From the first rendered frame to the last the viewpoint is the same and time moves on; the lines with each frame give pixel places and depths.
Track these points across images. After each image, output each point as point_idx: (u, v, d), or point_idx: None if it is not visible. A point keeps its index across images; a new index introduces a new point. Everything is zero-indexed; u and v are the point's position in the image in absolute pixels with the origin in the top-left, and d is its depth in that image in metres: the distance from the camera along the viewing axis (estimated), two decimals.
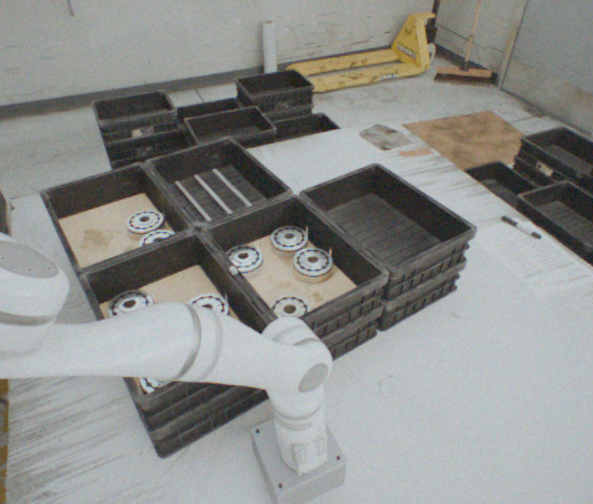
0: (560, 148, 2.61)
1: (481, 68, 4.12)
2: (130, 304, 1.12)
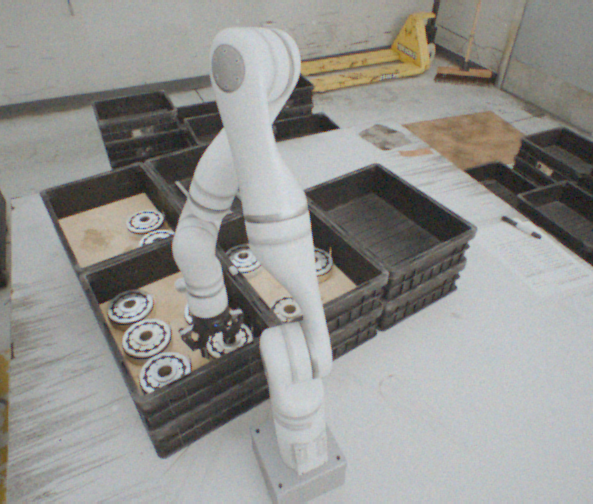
0: (560, 148, 2.61)
1: (481, 68, 4.12)
2: (130, 304, 1.12)
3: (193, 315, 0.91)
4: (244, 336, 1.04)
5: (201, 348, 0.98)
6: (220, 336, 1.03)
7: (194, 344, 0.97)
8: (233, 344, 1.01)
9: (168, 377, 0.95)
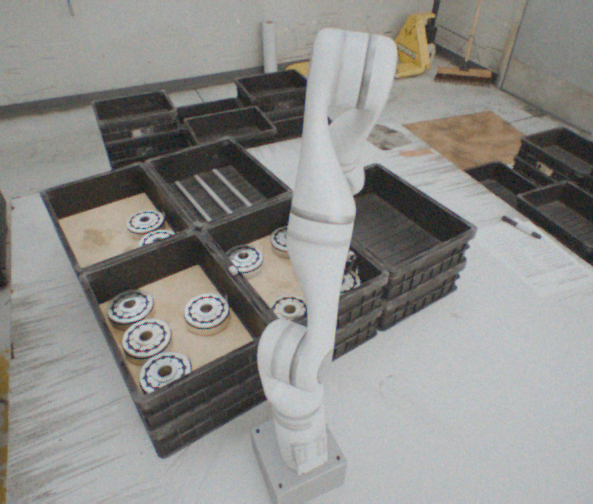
0: (560, 148, 2.61)
1: (481, 68, 4.12)
2: (130, 304, 1.12)
3: None
4: (351, 277, 1.15)
5: None
6: None
7: None
8: (345, 284, 1.12)
9: (168, 377, 0.95)
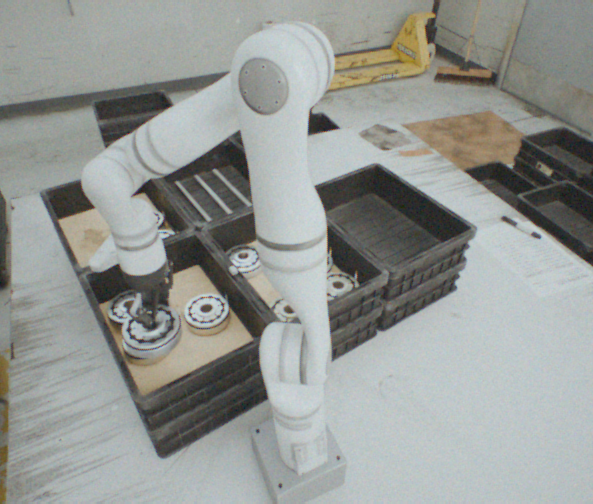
0: (560, 148, 2.61)
1: (481, 68, 4.12)
2: (130, 304, 1.12)
3: (142, 276, 0.78)
4: (350, 282, 1.16)
5: (154, 318, 0.85)
6: (330, 283, 1.15)
7: (148, 316, 0.83)
8: (344, 289, 1.13)
9: (154, 329, 0.85)
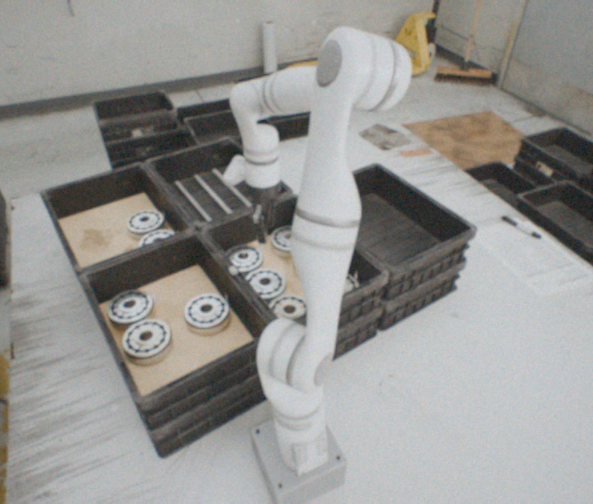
0: (560, 148, 2.61)
1: (481, 68, 4.12)
2: (130, 304, 1.12)
3: (265, 189, 0.97)
4: (350, 282, 1.16)
5: (265, 230, 1.04)
6: None
7: (263, 226, 1.02)
8: (344, 289, 1.13)
9: (269, 285, 1.14)
